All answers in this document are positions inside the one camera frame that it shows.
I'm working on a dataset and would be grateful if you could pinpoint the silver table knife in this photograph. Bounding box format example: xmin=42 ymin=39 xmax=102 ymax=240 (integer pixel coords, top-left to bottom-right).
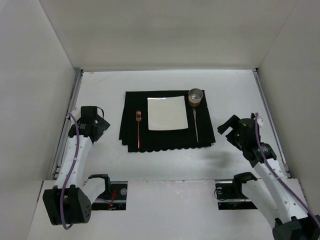
xmin=192 ymin=107 xmax=199 ymax=143

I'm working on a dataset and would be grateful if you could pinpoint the black cloth placemat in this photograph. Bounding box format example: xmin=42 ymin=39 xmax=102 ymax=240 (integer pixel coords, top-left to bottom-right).
xmin=119 ymin=90 xmax=216 ymax=153

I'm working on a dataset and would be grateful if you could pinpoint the silver metal cup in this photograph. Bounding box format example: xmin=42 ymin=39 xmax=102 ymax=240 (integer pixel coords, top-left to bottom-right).
xmin=188 ymin=88 xmax=204 ymax=107

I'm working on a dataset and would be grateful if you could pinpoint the copper fork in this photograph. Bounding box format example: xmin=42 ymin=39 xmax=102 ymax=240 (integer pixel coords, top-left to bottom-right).
xmin=136 ymin=110 xmax=142 ymax=149

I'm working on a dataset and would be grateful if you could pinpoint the square white plate black rim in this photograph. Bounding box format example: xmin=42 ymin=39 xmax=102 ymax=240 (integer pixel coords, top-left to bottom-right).
xmin=147 ymin=96 xmax=189 ymax=131

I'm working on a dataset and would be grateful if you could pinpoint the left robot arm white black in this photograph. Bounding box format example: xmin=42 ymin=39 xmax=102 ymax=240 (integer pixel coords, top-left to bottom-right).
xmin=42 ymin=106 xmax=116 ymax=230

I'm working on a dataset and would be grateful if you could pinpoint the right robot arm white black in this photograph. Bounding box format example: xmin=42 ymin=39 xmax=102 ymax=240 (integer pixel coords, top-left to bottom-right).
xmin=214 ymin=113 xmax=320 ymax=240

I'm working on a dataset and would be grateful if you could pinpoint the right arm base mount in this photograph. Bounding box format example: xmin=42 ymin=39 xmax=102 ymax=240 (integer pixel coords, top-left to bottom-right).
xmin=213 ymin=172 xmax=258 ymax=211

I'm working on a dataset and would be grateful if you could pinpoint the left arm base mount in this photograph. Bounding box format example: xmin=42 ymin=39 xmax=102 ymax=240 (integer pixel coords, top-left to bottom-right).
xmin=83 ymin=174 xmax=128 ymax=211

